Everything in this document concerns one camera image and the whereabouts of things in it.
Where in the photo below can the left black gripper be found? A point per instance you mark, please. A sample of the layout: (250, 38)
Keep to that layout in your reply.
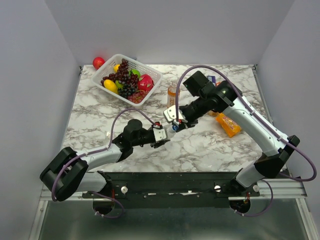
(158, 143)

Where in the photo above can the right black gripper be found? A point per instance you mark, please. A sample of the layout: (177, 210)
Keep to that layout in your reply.
(182, 126)

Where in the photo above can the blue white bottle cap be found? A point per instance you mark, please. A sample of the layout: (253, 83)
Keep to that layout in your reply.
(174, 128)

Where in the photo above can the tall orange drink bottle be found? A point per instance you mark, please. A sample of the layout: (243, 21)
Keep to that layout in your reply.
(172, 92)

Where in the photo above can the clear plastic bottle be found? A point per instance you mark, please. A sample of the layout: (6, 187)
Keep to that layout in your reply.
(169, 132)

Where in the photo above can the small orange juice bottle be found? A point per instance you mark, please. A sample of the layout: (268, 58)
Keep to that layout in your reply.
(213, 113)

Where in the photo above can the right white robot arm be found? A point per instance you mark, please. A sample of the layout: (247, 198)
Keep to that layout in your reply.
(227, 99)

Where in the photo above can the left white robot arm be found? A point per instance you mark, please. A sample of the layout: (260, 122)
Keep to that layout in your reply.
(64, 175)

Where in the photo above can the orange snack bag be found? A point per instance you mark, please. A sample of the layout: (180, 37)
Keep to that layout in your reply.
(230, 127)

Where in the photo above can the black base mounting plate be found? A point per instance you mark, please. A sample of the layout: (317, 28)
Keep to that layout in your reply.
(172, 189)

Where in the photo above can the blue toothpaste box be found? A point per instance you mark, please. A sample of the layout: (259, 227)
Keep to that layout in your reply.
(212, 79)

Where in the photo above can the pink dragon fruit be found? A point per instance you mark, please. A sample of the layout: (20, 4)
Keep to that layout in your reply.
(145, 83)

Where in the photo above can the black grape bunch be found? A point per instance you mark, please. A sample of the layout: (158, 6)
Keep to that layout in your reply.
(127, 90)

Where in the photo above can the green apple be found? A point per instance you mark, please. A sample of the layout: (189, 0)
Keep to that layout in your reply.
(135, 72)

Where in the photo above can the dark purple grape bunch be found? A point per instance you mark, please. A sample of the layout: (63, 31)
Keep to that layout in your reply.
(122, 76)

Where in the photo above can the yellow lemon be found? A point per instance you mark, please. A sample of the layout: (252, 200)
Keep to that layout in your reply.
(116, 68)

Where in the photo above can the white plastic fruit basket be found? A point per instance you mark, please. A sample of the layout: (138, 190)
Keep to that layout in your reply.
(108, 68)

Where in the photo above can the red apple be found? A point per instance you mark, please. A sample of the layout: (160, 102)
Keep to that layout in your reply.
(98, 62)

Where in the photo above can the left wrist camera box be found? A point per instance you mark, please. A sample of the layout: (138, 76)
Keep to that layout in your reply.
(159, 133)

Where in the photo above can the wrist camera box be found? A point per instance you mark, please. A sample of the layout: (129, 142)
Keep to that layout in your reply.
(159, 133)
(174, 116)

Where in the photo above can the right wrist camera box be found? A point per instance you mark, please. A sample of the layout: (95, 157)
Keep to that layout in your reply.
(174, 116)

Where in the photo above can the aluminium frame rail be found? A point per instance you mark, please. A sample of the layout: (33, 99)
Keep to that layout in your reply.
(282, 189)

